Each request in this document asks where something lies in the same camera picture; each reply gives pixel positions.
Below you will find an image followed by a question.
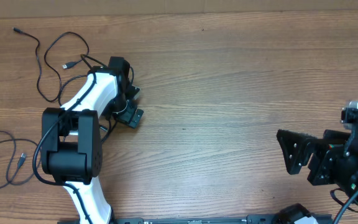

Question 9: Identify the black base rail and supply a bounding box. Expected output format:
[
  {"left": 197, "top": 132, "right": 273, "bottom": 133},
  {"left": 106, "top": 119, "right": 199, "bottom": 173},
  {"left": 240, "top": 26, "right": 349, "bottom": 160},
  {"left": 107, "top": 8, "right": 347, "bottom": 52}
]
[{"left": 57, "top": 214, "right": 334, "bottom": 224}]

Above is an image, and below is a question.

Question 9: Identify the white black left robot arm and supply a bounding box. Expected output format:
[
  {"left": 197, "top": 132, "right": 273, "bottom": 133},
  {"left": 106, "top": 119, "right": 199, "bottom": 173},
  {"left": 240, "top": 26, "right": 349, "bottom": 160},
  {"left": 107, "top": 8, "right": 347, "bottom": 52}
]
[{"left": 34, "top": 57, "right": 144, "bottom": 223}]

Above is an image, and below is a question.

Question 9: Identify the black micro USB cable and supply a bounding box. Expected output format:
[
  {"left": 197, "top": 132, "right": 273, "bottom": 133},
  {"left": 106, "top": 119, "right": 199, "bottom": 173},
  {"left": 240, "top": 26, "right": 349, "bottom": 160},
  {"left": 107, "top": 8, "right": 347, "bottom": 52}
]
[{"left": 12, "top": 27, "right": 90, "bottom": 103}]

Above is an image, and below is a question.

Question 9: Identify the cardboard back wall panel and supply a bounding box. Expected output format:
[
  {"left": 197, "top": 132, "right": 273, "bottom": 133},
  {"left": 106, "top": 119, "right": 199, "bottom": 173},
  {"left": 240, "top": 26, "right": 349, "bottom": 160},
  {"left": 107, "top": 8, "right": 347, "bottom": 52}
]
[{"left": 0, "top": 0, "right": 358, "bottom": 18}]

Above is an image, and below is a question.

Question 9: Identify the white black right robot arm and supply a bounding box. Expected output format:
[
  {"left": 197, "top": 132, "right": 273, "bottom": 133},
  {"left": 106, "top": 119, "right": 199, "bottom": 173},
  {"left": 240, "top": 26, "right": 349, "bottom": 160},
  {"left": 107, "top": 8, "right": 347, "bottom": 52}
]
[{"left": 276, "top": 107, "right": 358, "bottom": 223}]

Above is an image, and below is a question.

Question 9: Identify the black USB-A cable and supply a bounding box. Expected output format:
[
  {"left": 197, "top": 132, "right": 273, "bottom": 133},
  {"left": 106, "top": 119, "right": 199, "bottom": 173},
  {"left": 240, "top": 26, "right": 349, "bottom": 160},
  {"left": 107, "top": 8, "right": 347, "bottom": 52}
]
[{"left": 0, "top": 130, "right": 43, "bottom": 190}]

